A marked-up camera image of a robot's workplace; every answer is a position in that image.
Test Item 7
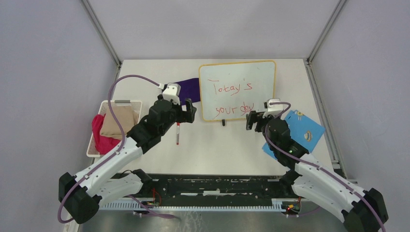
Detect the red capped whiteboard marker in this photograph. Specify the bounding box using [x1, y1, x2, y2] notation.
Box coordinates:
[176, 122, 180, 145]

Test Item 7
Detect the yellow framed whiteboard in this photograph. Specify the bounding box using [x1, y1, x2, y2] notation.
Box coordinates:
[198, 60, 277, 121]

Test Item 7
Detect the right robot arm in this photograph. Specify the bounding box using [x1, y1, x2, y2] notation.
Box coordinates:
[246, 111, 389, 232]

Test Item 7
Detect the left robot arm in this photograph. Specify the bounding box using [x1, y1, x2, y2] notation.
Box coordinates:
[58, 94, 197, 224]

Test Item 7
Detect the purple cloth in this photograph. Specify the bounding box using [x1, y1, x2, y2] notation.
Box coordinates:
[176, 78, 201, 105]

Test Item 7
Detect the beige cloth in basket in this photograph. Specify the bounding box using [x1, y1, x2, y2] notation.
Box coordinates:
[100, 106, 139, 140]

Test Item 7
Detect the blue patterned cloth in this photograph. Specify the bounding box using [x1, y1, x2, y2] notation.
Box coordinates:
[262, 110, 326, 160]

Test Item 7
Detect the pink cloth in basket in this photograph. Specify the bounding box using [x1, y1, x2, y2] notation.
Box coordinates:
[91, 115, 120, 155]

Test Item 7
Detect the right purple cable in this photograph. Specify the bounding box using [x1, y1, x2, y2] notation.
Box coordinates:
[264, 101, 387, 232]

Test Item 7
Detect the purple cable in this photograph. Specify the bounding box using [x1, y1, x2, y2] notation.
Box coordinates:
[264, 101, 387, 232]
[58, 74, 177, 224]

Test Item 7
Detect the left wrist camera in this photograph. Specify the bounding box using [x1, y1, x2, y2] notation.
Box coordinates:
[158, 83, 181, 105]

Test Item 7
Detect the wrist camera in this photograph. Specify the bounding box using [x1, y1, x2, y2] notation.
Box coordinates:
[158, 83, 181, 105]
[263, 98, 284, 118]

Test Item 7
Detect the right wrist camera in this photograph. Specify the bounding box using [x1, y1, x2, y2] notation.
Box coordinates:
[263, 98, 284, 118]

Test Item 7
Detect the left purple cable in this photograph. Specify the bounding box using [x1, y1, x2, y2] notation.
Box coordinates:
[58, 74, 177, 224]

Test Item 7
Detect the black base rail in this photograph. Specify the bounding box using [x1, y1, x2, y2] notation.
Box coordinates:
[109, 173, 312, 207]

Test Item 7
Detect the white cable comb strip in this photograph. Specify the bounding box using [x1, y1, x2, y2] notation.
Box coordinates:
[100, 199, 286, 213]

